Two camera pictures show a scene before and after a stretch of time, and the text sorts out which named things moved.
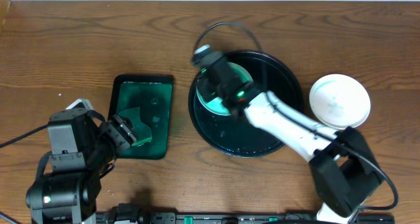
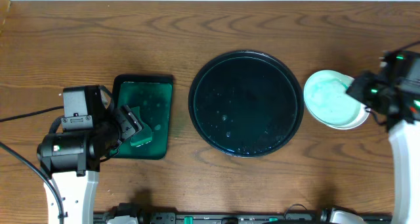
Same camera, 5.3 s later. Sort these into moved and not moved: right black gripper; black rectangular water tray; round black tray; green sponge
Moved: right black gripper
Not moved: green sponge; round black tray; black rectangular water tray
